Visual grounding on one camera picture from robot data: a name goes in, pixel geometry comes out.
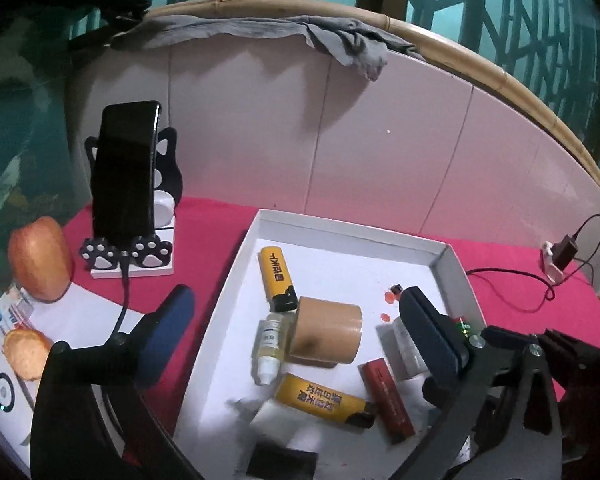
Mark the black smartphone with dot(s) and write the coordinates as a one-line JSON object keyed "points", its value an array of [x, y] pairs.
{"points": [[125, 175]]}

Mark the red rectangular lighter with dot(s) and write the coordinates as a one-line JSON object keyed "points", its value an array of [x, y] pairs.
{"points": [[387, 400]]}

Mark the black plugged power adapter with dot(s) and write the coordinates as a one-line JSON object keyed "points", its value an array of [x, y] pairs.
{"points": [[566, 254]]}

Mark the white square block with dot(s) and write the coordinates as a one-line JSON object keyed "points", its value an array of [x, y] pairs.
{"points": [[285, 427]]}

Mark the black white cat phone stand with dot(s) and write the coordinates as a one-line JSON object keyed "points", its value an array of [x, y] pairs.
{"points": [[167, 180]]}

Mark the brown round bun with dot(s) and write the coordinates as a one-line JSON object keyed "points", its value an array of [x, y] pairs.
{"points": [[27, 355]]}

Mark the small red green object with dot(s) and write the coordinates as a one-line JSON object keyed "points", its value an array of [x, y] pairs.
{"points": [[462, 327]]}

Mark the blue white medicine box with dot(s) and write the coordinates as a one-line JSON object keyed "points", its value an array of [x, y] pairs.
{"points": [[7, 312]]}

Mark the brown tape roll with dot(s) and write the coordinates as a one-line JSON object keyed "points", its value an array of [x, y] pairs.
{"points": [[325, 332]]}

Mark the white flat board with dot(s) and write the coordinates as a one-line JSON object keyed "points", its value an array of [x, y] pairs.
{"points": [[90, 315]]}

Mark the black wall charger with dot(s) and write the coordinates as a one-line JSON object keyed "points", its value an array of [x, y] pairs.
{"points": [[282, 465]]}

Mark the grey cloth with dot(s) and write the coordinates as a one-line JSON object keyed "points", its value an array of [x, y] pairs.
{"points": [[340, 40]]}

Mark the white eye drop bottle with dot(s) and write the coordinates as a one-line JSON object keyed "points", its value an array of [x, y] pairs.
{"points": [[270, 345]]}

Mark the white cardboard box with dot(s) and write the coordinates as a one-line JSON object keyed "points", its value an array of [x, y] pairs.
{"points": [[340, 260]]}

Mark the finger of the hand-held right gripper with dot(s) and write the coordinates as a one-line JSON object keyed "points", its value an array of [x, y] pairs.
{"points": [[580, 360]]}

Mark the teal lattice screen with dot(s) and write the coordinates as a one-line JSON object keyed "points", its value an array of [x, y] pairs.
{"points": [[505, 0]]}

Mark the pink patterned tablecloth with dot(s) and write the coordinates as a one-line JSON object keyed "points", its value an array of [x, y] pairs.
{"points": [[205, 240]]}

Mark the yellow lighter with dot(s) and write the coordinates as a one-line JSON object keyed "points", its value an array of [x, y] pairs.
{"points": [[275, 272], [315, 397]]}

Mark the white round device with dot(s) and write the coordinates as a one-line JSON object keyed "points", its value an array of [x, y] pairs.
{"points": [[2, 392]]}

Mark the bamboo rail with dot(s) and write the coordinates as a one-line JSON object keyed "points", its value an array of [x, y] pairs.
{"points": [[480, 55]]}

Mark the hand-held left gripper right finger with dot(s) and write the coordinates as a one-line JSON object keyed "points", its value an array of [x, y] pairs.
{"points": [[430, 332]]}

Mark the red apple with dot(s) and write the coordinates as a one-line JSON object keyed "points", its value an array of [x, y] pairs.
{"points": [[40, 257]]}

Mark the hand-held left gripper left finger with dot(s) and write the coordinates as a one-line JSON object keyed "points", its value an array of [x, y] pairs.
{"points": [[167, 332]]}

